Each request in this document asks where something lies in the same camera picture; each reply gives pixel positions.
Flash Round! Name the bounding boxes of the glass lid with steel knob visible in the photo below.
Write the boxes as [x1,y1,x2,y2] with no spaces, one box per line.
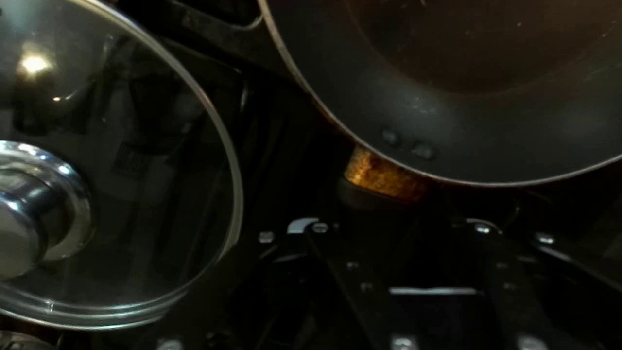
[0,0,248,332]

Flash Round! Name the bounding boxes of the black gas stove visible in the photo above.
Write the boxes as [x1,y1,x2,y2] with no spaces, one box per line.
[0,0,622,350]

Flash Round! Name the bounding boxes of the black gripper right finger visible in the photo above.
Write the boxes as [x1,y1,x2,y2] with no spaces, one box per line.
[454,215,622,350]

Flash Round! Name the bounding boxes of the dark metal pan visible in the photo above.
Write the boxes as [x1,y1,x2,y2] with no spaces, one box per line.
[257,0,622,209]

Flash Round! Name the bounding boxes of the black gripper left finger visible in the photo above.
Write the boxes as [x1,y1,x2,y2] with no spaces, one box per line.
[139,217,405,350]

